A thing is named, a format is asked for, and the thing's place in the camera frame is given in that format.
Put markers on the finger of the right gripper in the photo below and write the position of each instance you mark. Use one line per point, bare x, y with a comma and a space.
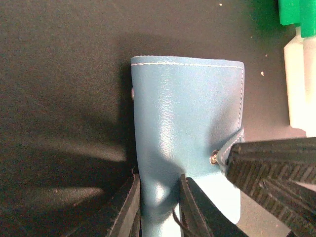
275, 174

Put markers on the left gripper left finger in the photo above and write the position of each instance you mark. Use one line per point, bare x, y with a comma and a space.
120, 217

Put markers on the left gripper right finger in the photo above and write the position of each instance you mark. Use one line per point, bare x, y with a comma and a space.
199, 217

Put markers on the light blue card holder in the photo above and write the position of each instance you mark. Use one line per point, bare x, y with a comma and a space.
187, 114

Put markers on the white plastic bin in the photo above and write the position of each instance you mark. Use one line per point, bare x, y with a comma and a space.
300, 68

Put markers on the green plastic bin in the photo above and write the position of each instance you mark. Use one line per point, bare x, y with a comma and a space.
301, 13

